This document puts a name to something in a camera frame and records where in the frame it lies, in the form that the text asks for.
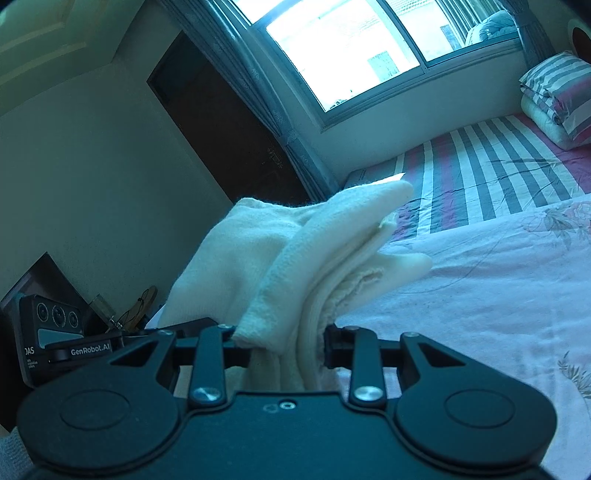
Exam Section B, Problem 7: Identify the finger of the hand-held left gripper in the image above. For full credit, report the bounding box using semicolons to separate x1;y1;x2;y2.
124;316;219;341

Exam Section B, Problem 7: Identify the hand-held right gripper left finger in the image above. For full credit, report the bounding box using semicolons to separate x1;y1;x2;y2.
108;324;254;408

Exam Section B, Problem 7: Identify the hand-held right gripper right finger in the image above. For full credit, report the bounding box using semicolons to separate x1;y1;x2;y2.
323;323;467;409

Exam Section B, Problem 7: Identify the cream towel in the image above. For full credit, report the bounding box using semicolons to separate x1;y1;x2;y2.
159;179;435;393

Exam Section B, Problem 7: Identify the clear drinking glass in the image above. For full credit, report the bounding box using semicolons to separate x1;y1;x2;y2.
89;294;117;329

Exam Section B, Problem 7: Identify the brown wooden object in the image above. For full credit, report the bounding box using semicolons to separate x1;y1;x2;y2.
117;285;158;330

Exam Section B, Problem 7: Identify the pink floral blanket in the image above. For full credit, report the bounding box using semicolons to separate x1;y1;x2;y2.
332;194;591;480

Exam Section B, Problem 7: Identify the dark wooden door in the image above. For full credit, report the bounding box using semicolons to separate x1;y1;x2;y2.
147;30;310;206

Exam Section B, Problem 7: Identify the blue curtain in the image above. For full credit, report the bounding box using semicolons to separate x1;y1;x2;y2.
159;0;345;201
503;0;555;70

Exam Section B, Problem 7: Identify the striped bed sheet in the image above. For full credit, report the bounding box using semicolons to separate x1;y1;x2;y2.
344;113;591;243

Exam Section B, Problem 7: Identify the sliding glass window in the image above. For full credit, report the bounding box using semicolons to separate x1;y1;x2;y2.
231;0;522;127

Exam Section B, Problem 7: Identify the white folded quilt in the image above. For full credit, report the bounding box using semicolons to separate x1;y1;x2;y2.
521;95;583;151

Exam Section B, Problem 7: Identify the striped pillow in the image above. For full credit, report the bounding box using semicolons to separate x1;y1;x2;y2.
519;51;591;141

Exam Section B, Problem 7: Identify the blue bundled bedding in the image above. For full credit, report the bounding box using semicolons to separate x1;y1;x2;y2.
464;10;518;47

